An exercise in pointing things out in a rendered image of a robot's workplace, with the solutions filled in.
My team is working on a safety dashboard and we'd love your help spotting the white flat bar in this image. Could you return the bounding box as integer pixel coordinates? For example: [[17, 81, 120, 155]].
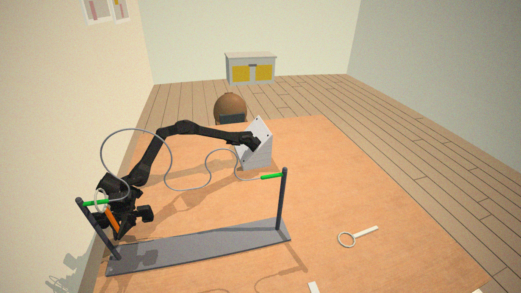
[[308, 281, 320, 293]]

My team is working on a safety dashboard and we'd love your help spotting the grey ring with orange handle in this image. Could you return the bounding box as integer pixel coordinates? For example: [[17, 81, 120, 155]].
[[94, 188, 119, 233]]

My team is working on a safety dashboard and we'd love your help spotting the cream loop with flat handle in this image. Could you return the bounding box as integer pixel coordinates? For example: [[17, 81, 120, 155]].
[[338, 226, 379, 248]]

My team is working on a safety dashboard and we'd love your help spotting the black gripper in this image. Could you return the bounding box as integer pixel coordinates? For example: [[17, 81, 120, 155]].
[[92, 198, 154, 241]]

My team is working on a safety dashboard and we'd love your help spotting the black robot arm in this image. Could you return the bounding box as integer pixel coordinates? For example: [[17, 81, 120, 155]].
[[96, 119, 261, 212]]

